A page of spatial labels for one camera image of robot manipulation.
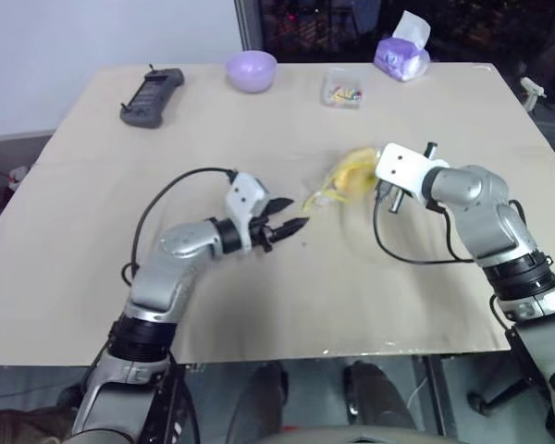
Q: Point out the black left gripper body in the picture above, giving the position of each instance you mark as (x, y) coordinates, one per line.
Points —
(262, 231)

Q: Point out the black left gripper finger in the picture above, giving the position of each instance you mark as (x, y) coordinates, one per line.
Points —
(289, 229)
(279, 205)

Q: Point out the clear box of coloured pins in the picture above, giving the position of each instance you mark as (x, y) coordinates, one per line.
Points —
(344, 90)

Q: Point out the white power strip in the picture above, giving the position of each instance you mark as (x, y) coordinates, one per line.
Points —
(17, 176)

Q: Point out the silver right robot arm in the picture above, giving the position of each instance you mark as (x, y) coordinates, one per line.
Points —
(495, 217)

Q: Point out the clear zip bag yellow strip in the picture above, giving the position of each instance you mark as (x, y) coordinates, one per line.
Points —
(321, 196)

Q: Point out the purple bowl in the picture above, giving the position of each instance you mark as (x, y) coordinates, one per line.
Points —
(251, 74)

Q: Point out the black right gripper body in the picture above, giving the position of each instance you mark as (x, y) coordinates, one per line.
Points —
(394, 201)

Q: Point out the black handheld remote controller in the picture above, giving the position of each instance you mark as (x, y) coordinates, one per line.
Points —
(150, 97)

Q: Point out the metal table leg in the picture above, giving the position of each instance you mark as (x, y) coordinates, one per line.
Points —
(437, 393)

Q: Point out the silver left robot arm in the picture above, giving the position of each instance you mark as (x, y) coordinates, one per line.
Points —
(166, 277)

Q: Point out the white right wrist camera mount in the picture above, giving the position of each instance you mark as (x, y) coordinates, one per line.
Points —
(404, 168)

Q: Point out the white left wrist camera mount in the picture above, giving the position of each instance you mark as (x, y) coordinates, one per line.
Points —
(245, 192)

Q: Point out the dark rounded shape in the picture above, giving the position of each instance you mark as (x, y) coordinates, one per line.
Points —
(379, 398)

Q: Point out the pale yellow round object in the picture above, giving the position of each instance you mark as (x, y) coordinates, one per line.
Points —
(351, 173)

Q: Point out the dark glass window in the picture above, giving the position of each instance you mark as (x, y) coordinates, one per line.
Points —
(333, 28)

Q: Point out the black chair base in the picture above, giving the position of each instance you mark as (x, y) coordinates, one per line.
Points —
(495, 393)

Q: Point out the purple tissue pack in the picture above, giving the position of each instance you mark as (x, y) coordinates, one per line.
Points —
(400, 57)

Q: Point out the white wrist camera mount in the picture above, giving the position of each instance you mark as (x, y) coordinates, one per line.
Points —
(404, 168)
(245, 192)

